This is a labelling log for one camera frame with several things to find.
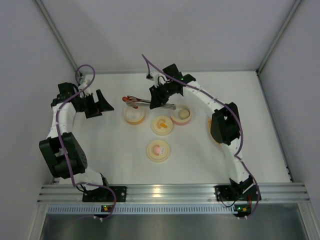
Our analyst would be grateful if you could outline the orange bowl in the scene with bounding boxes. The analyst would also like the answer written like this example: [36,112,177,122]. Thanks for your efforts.
[123,106,146,125]

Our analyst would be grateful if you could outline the slotted cable duct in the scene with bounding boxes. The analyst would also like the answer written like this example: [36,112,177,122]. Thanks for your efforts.
[47,204,238,215]

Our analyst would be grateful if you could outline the red sausage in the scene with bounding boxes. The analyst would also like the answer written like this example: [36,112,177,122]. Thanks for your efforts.
[122,95,138,109]

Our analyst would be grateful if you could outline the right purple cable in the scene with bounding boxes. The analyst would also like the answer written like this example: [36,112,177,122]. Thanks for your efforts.
[141,53,262,218]

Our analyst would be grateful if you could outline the purple cable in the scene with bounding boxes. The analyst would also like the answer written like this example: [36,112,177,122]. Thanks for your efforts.
[56,64,118,221]
[141,53,262,218]

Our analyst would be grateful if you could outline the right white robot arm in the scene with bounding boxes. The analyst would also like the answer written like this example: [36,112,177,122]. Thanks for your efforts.
[146,64,261,201]

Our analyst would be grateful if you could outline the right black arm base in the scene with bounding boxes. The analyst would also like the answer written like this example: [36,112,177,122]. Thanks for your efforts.
[214,184,262,202]

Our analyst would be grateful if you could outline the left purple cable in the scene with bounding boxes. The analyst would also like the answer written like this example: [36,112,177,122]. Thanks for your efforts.
[56,64,118,221]

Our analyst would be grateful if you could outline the aluminium mounting rail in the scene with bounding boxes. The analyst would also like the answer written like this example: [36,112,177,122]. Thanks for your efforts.
[37,182,310,204]

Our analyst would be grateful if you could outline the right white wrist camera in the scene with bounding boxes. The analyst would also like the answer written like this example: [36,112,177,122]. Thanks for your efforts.
[146,71,165,88]

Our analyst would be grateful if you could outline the white round bun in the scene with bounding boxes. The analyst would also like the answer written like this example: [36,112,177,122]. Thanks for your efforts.
[178,109,190,120]

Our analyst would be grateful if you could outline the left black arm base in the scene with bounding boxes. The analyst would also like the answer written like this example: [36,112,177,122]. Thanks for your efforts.
[82,185,127,203]

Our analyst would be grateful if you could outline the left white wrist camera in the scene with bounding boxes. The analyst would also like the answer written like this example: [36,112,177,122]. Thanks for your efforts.
[78,77,92,97]

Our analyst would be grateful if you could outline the cream lid orange handle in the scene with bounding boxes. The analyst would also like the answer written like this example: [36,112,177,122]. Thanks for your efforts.
[151,115,174,136]

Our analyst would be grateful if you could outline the pink bowl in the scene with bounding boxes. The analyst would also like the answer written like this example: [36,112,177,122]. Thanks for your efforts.
[170,104,192,126]

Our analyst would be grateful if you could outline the cream lid pink handle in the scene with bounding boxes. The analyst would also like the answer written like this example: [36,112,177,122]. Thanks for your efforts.
[146,139,171,163]

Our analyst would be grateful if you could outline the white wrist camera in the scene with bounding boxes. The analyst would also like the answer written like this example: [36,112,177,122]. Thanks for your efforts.
[146,71,165,88]
[78,77,92,97]

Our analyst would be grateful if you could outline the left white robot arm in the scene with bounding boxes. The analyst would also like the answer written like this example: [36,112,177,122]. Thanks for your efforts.
[39,82,114,193]

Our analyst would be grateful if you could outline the metal tongs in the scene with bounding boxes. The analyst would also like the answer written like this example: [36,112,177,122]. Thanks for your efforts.
[133,96,176,110]

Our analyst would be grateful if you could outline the fish-shaped woven basket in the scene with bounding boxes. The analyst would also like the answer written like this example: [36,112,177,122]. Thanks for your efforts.
[207,118,221,146]

